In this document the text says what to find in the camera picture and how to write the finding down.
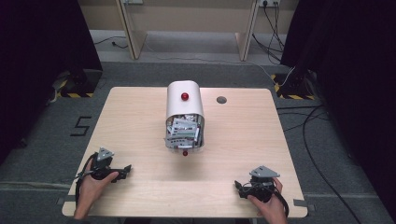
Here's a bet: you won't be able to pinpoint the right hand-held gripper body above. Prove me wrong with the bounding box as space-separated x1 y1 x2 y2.
238 165 281 203

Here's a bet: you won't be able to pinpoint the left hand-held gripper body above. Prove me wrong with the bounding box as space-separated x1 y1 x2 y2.
89 147 126 183

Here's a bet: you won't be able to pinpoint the person's right hand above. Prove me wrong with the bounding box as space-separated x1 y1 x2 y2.
247 176 285 218

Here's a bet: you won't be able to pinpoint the person's left hand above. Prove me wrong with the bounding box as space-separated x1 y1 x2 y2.
78 160 120 202

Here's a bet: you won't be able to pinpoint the grey tape strip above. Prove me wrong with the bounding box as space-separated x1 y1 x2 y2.
56 195 77 206
292 199 316 213

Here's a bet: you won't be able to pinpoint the pile of grey white packets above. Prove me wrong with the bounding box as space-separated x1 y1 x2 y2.
165 114 204 149

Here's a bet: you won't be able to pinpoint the black stand base striped tape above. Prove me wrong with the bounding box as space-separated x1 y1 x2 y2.
49 68 104 99
270 72 316 101

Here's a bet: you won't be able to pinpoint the white cylindrical container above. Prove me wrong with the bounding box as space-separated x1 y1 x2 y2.
164 79 206 157

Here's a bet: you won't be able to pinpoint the black curtain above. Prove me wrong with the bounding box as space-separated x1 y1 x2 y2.
0 0 104 164
280 0 396 216

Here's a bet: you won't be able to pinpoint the light wooden background desk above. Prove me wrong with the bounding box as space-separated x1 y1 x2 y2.
78 0 301 63

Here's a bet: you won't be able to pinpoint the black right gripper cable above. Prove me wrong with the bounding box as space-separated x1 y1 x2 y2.
272 188 290 218

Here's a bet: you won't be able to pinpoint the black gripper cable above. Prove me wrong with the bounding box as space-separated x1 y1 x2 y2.
272 188 290 218
75 151 98 207

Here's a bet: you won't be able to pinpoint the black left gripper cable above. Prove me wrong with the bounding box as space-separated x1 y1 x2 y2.
75 151 98 207

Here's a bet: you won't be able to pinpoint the long black floor cables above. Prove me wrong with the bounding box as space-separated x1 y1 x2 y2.
276 105 363 224

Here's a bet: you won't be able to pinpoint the black floor cable with plug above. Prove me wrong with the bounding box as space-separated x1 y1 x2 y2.
93 35 129 50

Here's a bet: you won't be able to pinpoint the black cables from wall socket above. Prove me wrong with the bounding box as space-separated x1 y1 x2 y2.
251 2 287 65

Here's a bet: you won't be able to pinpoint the white wall socket with plugs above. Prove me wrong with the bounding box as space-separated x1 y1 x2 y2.
259 0 282 8

